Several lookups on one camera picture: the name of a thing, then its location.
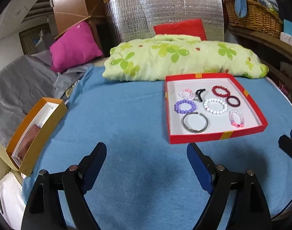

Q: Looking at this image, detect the green floral pillow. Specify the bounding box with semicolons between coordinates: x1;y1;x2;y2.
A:
103;35;269;82

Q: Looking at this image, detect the red cushion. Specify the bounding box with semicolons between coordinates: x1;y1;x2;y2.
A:
153;19;207;41

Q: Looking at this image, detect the silver metal bangle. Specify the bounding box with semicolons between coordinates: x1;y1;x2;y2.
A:
183;112;210;133

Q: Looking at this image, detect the brown wicker basket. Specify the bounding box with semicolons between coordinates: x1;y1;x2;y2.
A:
223;0;284;39

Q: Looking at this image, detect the grey cloth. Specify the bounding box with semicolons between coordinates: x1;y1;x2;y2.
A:
0;51;89;146

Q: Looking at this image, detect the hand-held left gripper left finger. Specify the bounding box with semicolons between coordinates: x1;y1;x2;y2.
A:
21;142;107;230

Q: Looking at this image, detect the magenta cushion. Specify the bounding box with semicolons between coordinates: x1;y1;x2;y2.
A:
49;21;103;73

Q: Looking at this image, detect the white bead bracelet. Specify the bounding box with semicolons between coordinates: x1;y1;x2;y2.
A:
203;98;228;115

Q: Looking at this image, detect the purple bead bracelet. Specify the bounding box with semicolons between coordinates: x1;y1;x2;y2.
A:
174;99;196;114

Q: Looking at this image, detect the silver insulation sheet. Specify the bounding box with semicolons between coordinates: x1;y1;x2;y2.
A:
105;0;225;44

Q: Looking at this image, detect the red bead bracelet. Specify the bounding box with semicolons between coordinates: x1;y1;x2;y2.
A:
212;85;230;98

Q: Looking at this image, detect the wooden shelf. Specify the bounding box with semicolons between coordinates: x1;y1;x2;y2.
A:
227;26;292;101

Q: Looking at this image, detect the red cardboard box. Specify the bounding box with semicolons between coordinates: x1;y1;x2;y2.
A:
165;73;268;144

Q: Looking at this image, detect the brown pouch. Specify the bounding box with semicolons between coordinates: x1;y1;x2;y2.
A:
17;124;41;160

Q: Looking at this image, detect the blue cloth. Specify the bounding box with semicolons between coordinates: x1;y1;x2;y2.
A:
234;0;255;18

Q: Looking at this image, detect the dark red bangle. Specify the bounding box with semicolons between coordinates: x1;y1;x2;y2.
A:
226;96;241;107

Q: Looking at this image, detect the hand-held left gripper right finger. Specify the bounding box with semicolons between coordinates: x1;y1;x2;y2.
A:
186;143;272;230

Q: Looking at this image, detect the dark wicker basket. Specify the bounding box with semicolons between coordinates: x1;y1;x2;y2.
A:
19;26;53;55

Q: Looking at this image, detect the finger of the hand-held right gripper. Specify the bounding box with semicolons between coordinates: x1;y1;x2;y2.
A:
279;129;292;185

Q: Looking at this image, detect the gold cardboard box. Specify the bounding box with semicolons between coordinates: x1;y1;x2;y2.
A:
6;97;68;176

